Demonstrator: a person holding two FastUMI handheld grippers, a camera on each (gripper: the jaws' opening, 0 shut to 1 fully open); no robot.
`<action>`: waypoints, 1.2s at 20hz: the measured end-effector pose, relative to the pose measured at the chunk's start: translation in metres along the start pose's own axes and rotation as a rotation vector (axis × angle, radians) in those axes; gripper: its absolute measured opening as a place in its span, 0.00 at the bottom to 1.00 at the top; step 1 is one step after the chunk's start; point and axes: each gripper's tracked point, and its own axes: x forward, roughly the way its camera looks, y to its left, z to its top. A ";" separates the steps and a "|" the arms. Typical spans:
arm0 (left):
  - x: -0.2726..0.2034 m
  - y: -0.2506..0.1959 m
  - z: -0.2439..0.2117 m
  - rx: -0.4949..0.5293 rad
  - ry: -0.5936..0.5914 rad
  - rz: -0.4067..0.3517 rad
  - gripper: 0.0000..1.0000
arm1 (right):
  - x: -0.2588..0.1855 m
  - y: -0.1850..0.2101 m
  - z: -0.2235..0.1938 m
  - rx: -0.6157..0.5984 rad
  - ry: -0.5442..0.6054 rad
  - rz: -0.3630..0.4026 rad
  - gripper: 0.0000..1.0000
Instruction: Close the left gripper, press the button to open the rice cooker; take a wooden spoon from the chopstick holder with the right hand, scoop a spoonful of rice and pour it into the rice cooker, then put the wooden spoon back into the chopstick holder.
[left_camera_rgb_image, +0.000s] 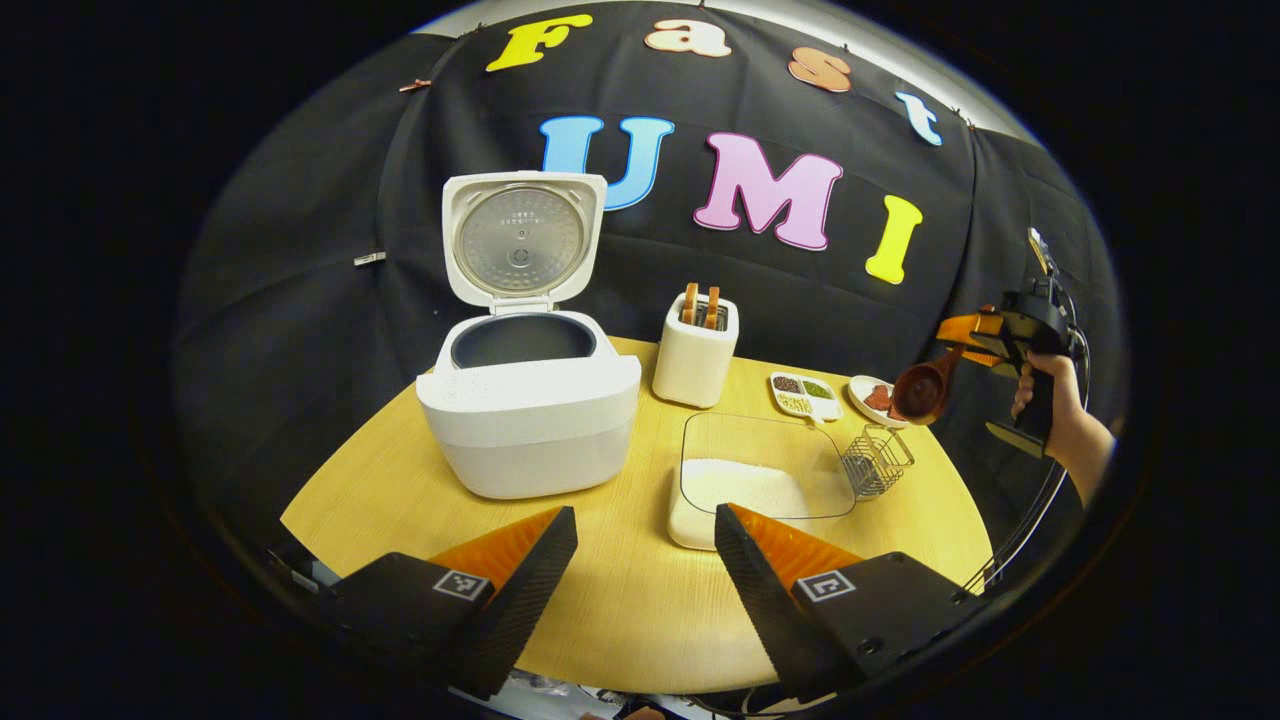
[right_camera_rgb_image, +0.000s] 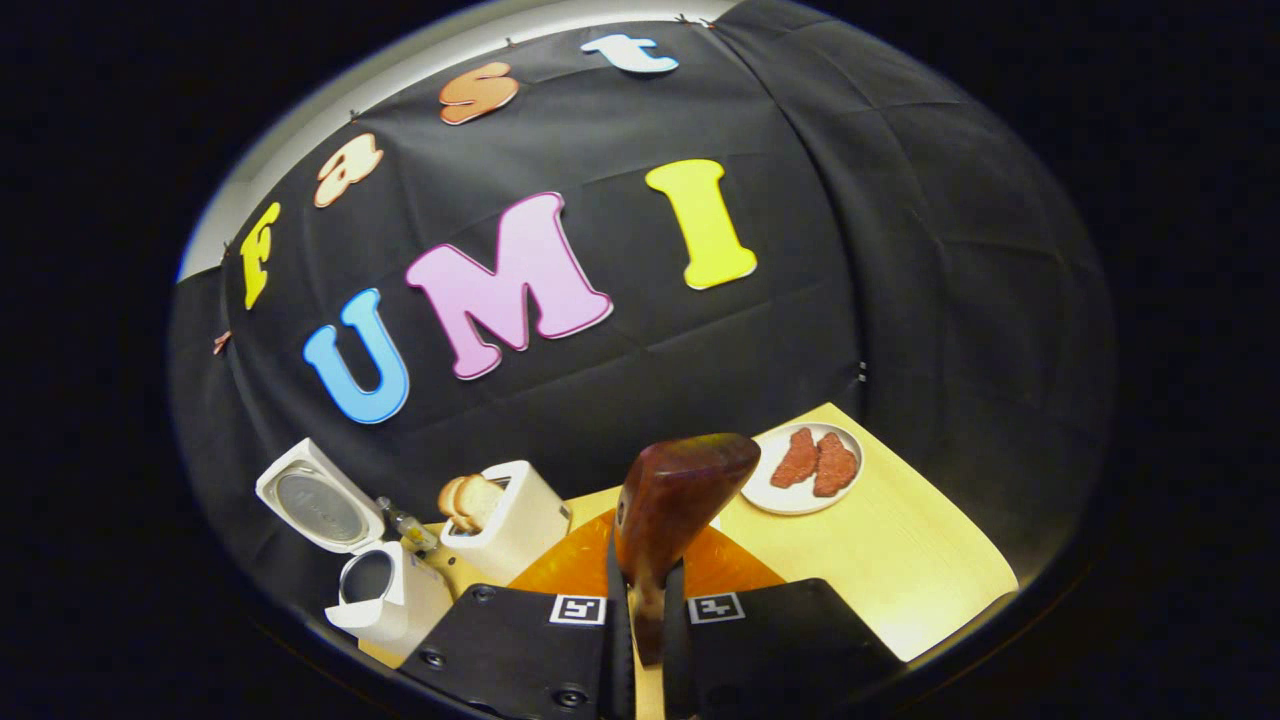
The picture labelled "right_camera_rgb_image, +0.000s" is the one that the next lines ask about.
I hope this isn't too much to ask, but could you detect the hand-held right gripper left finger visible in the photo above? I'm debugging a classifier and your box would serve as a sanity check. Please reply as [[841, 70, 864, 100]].
[[400, 510, 633, 720]]

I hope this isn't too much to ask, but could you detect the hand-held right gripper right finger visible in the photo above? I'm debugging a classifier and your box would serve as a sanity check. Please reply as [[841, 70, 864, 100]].
[[662, 525, 906, 720]]

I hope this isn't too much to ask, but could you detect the brown wooden spoon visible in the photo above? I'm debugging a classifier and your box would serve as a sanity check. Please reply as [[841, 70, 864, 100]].
[[614, 433, 762, 666]]

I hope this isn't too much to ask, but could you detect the white rice cooker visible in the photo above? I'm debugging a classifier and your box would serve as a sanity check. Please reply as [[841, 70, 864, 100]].
[[255, 438, 456, 658]]

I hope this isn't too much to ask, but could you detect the white toaster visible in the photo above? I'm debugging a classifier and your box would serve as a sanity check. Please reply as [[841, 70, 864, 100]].
[[440, 460, 572, 586]]

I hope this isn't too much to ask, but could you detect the white round plate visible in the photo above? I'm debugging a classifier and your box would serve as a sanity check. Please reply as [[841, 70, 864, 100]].
[[741, 422, 864, 516]]

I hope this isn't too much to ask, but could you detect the red meat slice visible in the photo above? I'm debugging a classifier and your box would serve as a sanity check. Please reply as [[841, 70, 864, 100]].
[[770, 428, 819, 489], [812, 432, 860, 498]]

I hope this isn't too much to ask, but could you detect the small glass bottle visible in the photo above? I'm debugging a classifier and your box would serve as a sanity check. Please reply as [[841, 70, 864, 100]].
[[377, 497, 439, 553]]

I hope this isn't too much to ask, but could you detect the black backdrop cloth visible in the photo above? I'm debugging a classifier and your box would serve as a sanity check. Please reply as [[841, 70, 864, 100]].
[[168, 0, 1119, 601]]

